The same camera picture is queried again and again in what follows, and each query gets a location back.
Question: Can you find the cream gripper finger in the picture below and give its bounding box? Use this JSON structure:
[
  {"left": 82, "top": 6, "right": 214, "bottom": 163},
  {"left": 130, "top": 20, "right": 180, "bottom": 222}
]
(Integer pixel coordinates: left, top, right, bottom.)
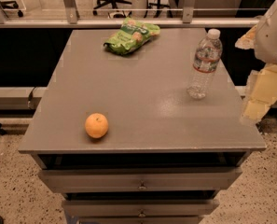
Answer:
[
  {"left": 235, "top": 25, "right": 256, "bottom": 49},
  {"left": 240, "top": 63, "right": 277, "bottom": 125}
]

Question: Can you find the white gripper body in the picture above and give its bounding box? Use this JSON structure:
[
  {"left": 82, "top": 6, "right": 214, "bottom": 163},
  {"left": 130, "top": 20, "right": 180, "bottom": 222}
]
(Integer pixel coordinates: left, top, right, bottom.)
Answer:
[{"left": 255, "top": 0, "right": 277, "bottom": 64}]

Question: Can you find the green rice chip bag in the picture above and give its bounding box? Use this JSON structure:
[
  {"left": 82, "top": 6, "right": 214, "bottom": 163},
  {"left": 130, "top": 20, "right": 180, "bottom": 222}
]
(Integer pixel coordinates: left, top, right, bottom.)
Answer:
[{"left": 104, "top": 18, "right": 160, "bottom": 55}]

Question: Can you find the clear plastic water bottle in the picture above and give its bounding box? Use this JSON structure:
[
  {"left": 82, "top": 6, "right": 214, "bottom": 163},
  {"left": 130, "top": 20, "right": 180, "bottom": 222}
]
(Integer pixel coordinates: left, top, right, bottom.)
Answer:
[{"left": 187, "top": 29, "right": 223, "bottom": 100}]

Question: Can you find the grey drawer cabinet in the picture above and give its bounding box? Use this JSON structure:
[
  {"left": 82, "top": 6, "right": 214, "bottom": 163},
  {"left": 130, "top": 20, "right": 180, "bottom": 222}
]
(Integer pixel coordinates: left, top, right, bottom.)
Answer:
[{"left": 20, "top": 28, "right": 265, "bottom": 224}]

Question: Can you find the top grey drawer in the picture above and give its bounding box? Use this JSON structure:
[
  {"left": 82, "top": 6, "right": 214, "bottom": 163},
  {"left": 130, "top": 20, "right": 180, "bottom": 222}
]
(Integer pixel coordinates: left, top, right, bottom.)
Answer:
[{"left": 38, "top": 167, "right": 242, "bottom": 193}]

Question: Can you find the grey drawer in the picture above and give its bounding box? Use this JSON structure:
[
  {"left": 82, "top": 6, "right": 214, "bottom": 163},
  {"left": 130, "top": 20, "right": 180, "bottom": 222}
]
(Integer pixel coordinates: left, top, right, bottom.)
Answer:
[
  {"left": 62, "top": 200, "right": 219, "bottom": 217},
  {"left": 38, "top": 167, "right": 242, "bottom": 193}
]

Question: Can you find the orange fruit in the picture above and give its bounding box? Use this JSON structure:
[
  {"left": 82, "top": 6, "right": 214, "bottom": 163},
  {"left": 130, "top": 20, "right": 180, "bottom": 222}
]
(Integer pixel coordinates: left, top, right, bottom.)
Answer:
[{"left": 85, "top": 113, "right": 109, "bottom": 138}]

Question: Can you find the black cable at wall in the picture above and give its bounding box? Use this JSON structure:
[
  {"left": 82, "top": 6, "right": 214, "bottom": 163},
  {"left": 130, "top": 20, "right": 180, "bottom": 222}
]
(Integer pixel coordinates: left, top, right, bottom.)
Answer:
[{"left": 27, "top": 86, "right": 38, "bottom": 110}]

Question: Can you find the metal railing frame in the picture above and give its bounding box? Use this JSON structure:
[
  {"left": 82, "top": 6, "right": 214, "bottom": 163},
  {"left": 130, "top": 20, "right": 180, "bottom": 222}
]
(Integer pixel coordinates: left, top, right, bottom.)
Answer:
[{"left": 0, "top": 0, "right": 270, "bottom": 29}]

